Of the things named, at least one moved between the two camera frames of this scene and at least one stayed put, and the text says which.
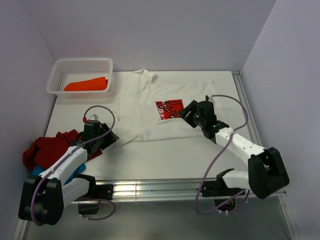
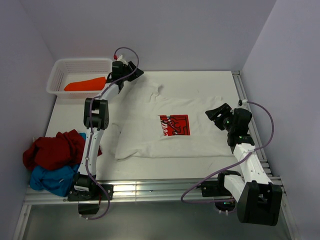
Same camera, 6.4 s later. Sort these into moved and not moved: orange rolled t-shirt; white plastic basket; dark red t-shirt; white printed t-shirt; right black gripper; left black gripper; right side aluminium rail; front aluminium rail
Moved: left black gripper; right black gripper; white printed t-shirt
Not moved: right side aluminium rail; white plastic basket; front aluminium rail; orange rolled t-shirt; dark red t-shirt
